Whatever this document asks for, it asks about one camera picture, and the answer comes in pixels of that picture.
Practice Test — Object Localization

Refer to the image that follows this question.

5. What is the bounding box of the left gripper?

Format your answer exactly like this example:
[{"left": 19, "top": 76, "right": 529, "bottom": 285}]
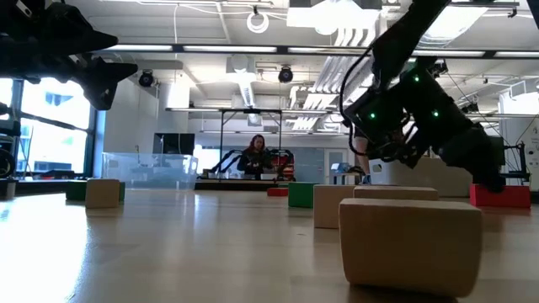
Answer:
[{"left": 0, "top": 0, "right": 139, "bottom": 111}]

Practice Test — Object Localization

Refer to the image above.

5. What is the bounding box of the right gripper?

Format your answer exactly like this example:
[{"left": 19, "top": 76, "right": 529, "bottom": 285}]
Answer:
[{"left": 343, "top": 56, "right": 506, "bottom": 194}]

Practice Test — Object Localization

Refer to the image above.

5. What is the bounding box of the thick natural wood block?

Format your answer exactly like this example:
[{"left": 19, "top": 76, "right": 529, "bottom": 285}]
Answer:
[{"left": 339, "top": 197, "right": 483, "bottom": 298}]

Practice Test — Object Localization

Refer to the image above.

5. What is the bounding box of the green rectangular block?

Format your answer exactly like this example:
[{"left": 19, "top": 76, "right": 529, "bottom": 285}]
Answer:
[{"left": 65, "top": 180, "right": 126, "bottom": 202}]

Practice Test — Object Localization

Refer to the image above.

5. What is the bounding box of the arched natural wood block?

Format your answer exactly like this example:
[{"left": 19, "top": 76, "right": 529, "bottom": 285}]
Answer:
[{"left": 84, "top": 178, "right": 121, "bottom": 210}]

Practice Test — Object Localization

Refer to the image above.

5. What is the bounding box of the tall natural wood block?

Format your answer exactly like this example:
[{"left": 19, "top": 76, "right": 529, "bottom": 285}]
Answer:
[{"left": 312, "top": 183, "right": 357, "bottom": 230}]

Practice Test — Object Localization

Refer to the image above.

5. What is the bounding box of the black monitor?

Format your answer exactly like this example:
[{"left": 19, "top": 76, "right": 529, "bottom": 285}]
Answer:
[
  {"left": 490, "top": 135, "right": 506, "bottom": 167},
  {"left": 152, "top": 132, "right": 196, "bottom": 156}
]

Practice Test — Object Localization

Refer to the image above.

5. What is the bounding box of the black equipment stand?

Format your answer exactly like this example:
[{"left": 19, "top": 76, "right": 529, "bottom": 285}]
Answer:
[{"left": 504, "top": 141, "right": 532, "bottom": 185}]

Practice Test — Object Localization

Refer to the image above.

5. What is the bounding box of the white plastic bin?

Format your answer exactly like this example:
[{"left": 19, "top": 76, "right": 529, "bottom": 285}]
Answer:
[{"left": 369, "top": 156, "right": 473, "bottom": 198}]

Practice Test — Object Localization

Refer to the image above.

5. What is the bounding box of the black ceiling spotlight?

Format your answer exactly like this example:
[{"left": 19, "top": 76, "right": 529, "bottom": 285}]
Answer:
[
  {"left": 277, "top": 65, "right": 295, "bottom": 84},
  {"left": 137, "top": 69, "right": 155, "bottom": 88},
  {"left": 431, "top": 58, "right": 450, "bottom": 79}
]

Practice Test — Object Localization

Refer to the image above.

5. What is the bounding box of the clear plastic bin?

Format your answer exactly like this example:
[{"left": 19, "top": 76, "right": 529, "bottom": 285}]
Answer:
[{"left": 100, "top": 151, "right": 200, "bottom": 190}]

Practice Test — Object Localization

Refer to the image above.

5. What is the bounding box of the white door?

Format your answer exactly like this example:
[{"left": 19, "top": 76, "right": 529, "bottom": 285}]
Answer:
[{"left": 323, "top": 147, "right": 349, "bottom": 185}]

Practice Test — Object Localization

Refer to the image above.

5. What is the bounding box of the long ceiling light bar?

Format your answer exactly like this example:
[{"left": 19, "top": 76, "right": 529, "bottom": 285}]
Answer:
[{"left": 100, "top": 43, "right": 539, "bottom": 59}]

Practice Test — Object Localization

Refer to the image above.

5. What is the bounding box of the white ceiling light panel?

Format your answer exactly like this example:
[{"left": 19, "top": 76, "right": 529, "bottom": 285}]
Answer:
[
  {"left": 286, "top": 0, "right": 382, "bottom": 37},
  {"left": 420, "top": 4, "right": 489, "bottom": 45}
]

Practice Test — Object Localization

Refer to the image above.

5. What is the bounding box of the red tool chest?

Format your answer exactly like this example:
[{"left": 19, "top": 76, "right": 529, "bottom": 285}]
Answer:
[{"left": 277, "top": 154, "right": 296, "bottom": 181}]

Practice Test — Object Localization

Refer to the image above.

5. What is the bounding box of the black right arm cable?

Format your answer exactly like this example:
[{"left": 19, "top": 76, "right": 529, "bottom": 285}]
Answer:
[{"left": 338, "top": 45, "right": 376, "bottom": 157}]

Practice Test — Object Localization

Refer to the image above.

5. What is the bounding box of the white coiled cable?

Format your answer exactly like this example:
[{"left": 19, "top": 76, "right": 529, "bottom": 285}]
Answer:
[{"left": 246, "top": 10, "right": 270, "bottom": 35}]

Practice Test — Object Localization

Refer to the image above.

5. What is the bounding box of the black metal stand frame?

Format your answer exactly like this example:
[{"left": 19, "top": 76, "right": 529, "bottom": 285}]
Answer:
[{"left": 218, "top": 108, "right": 284, "bottom": 180}]

